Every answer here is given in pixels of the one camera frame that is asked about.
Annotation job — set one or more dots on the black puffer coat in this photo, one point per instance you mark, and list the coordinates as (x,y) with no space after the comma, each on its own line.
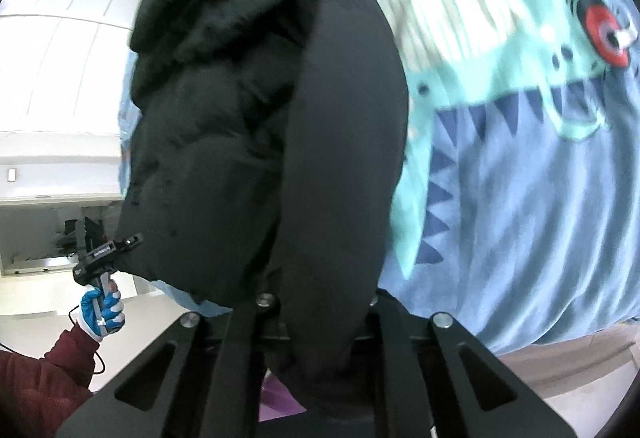
(267,152)

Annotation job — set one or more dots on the red sleeve forearm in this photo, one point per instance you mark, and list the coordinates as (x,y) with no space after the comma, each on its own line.
(39,395)

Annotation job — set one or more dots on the left gloved hand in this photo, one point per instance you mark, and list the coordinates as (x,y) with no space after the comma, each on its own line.
(101,313)

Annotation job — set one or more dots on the white wardrobe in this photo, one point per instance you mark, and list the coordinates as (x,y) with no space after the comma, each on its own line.
(63,64)

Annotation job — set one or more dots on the blue cartoon bed cover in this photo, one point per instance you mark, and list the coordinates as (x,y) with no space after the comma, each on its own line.
(517,204)

